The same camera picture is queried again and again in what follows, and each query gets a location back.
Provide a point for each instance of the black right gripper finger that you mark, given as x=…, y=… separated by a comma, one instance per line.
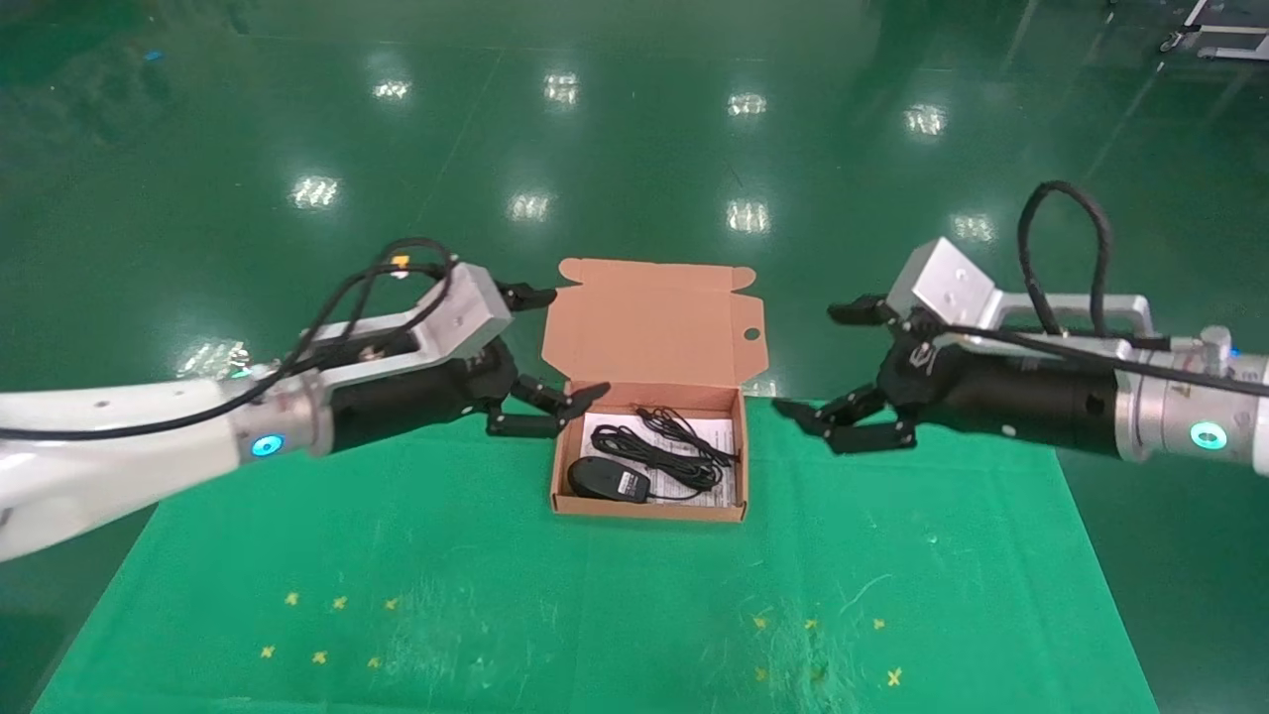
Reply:
x=863, y=310
x=863, y=436

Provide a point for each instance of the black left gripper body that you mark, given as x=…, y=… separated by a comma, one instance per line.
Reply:
x=416, y=402

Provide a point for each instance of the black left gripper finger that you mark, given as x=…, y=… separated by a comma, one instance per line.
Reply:
x=575, y=402
x=525, y=297

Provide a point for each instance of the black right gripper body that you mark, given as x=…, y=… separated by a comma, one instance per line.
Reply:
x=1011, y=397

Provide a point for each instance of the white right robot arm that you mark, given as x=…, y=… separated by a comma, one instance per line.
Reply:
x=1190, y=436

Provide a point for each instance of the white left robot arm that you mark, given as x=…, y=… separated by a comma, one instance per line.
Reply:
x=119, y=436

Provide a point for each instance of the open brown cardboard box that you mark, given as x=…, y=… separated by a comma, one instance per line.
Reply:
x=644, y=327

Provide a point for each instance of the white printed instruction sheet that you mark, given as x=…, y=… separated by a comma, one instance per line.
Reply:
x=603, y=418

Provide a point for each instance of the green table mat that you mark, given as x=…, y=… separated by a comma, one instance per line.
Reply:
x=595, y=615

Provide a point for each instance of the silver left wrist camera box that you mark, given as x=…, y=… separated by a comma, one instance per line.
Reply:
x=466, y=307

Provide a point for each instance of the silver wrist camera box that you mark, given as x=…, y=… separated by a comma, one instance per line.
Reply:
x=466, y=307
x=942, y=278

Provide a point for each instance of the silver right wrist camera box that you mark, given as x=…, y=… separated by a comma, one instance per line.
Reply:
x=942, y=278

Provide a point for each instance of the white wheeled cart frame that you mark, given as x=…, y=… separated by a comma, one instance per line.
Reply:
x=1224, y=30

